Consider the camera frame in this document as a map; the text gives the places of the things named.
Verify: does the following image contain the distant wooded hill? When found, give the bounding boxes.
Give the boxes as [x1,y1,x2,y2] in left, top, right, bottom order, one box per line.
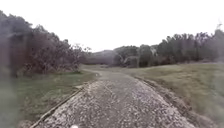
[83,49,118,66]

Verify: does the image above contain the grass verge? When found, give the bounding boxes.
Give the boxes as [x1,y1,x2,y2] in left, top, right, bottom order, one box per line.
[0,68,99,128]

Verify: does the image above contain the row of trees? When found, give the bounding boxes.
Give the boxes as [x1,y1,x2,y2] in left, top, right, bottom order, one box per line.
[113,28,224,69]

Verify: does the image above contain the grey gravel path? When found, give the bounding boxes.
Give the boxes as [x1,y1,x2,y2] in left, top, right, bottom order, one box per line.
[33,68,198,128]

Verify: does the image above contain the stone path edging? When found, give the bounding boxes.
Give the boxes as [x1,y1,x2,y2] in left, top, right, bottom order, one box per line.
[29,83,89,128]

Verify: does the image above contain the grass field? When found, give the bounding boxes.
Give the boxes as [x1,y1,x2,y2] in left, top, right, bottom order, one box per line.
[109,61,224,126]

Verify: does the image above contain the dense bushy trees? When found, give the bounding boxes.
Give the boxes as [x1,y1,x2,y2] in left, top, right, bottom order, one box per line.
[0,9,92,78]

